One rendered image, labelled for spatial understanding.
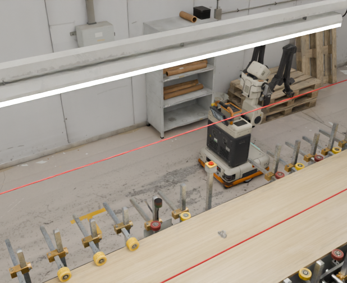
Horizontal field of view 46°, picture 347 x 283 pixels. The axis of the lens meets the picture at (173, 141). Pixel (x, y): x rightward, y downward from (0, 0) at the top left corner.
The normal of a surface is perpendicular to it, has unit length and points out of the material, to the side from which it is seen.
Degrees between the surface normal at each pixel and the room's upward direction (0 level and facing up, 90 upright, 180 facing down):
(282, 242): 0
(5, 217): 0
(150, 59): 61
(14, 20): 90
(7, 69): 90
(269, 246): 0
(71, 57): 90
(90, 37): 90
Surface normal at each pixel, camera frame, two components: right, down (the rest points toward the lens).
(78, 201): 0.00, -0.84
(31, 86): 0.46, 0.00
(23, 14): 0.52, 0.47
